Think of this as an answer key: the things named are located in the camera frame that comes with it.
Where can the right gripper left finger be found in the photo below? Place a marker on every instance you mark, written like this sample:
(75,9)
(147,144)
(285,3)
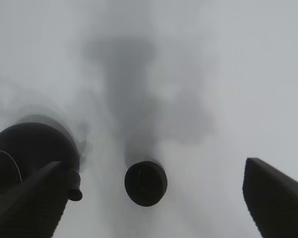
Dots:
(33,208)

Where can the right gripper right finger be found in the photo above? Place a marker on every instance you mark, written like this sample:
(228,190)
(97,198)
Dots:
(271,198)

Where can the black round teapot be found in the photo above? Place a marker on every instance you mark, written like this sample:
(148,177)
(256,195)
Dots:
(31,146)

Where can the small black teacup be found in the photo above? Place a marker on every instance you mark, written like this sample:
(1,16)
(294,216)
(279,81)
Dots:
(145,183)

